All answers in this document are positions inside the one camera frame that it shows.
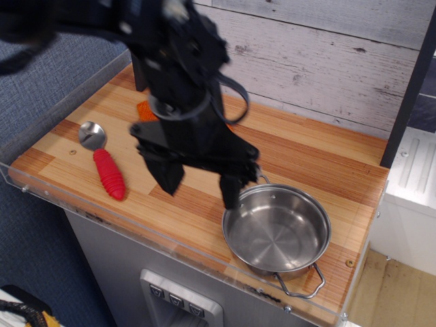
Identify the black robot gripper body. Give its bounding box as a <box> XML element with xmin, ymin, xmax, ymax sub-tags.
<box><xmin>130</xmin><ymin>87</ymin><xmax>259</xmax><ymax>179</ymax></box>

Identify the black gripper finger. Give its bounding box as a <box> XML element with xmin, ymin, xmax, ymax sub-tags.
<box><xmin>219</xmin><ymin>174</ymin><xmax>254</xmax><ymax>210</ymax></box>
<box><xmin>141</xmin><ymin>154</ymin><xmax>185</xmax><ymax>196</ymax></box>

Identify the stainless steel pot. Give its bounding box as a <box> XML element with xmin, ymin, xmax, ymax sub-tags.
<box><xmin>222</xmin><ymin>175</ymin><xmax>332</xmax><ymax>299</ymax></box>

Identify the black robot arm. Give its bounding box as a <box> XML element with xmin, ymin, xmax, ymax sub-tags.
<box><xmin>1</xmin><ymin>1</ymin><xmax>259</xmax><ymax>209</ymax></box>

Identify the orange folded cloth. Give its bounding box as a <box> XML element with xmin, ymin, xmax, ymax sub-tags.
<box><xmin>136</xmin><ymin>99</ymin><xmax>234</xmax><ymax>132</ymax></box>

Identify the grey toy cabinet front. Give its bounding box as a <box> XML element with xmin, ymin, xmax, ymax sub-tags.
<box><xmin>63</xmin><ymin>208</ymin><xmax>321</xmax><ymax>327</ymax></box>

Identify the silver dispenser button panel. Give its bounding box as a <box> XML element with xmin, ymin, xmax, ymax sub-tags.
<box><xmin>140</xmin><ymin>269</ymin><xmax>224</xmax><ymax>326</ymax></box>

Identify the clear acrylic table guard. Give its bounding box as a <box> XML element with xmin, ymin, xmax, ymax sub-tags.
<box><xmin>1</xmin><ymin>52</ymin><xmax>388</xmax><ymax>326</ymax></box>

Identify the white toy appliance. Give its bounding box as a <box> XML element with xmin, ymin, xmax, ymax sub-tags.
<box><xmin>369</xmin><ymin>127</ymin><xmax>435</xmax><ymax>275</ymax></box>

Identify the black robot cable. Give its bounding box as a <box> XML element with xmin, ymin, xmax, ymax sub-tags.
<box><xmin>214</xmin><ymin>73</ymin><xmax>250</xmax><ymax>125</ymax></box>

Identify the red handled metal spoon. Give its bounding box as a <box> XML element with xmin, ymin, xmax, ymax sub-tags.
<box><xmin>78</xmin><ymin>121</ymin><xmax>126</xmax><ymax>201</ymax></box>

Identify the black right corner post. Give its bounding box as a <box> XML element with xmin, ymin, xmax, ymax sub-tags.
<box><xmin>379</xmin><ymin>10</ymin><xmax>435</xmax><ymax>168</ymax></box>

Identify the black braided hose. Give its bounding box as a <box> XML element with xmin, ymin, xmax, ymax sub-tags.
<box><xmin>0</xmin><ymin>299</ymin><xmax>48</xmax><ymax>327</ymax></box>

